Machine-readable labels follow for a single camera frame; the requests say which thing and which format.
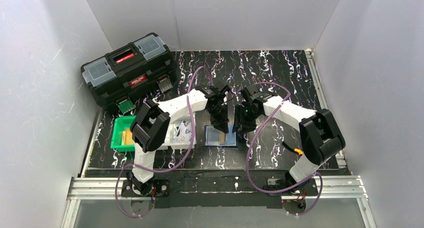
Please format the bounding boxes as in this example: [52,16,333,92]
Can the blue leather card holder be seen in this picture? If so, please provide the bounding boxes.
[203,124,238,148]

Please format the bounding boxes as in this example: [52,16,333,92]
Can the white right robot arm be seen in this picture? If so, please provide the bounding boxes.
[233,95,346,191]

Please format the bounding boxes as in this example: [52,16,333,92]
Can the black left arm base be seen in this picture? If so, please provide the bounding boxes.
[120,178,171,197]

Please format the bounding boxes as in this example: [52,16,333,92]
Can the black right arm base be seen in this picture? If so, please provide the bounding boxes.
[263,177,320,197]

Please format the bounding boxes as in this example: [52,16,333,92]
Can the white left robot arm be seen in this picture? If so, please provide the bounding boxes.
[126,85,231,194]

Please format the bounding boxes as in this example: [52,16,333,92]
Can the gold card in bin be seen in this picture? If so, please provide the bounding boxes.
[121,128,134,146]

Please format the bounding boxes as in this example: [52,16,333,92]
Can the white divided plastic tray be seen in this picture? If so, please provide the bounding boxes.
[159,115,196,150]

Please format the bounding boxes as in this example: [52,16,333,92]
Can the orange black pliers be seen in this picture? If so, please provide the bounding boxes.
[282,141,303,156]

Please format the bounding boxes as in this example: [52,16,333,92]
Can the black grey toolbox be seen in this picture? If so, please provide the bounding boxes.
[80,33,180,114]

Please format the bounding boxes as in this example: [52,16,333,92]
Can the green plastic bin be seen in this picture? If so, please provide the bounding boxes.
[110,116,135,152]

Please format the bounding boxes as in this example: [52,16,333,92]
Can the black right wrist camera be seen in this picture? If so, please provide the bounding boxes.
[240,85,277,106]

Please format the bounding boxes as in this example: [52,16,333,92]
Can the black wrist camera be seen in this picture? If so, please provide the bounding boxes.
[240,85,277,106]
[195,82,232,105]

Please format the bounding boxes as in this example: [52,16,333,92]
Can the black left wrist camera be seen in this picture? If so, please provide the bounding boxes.
[195,82,232,105]

